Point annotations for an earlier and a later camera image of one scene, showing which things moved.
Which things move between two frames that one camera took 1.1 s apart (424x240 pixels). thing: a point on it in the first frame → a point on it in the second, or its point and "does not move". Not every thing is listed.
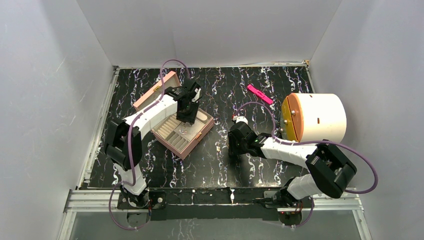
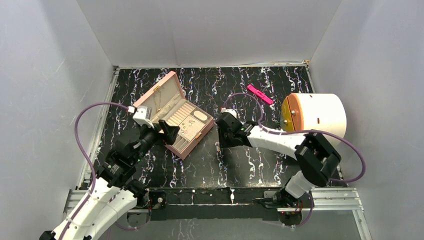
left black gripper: [189, 119] → [169, 135]
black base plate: [208, 203] does not move
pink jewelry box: [177, 135] does not move
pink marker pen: [259, 93] does not move
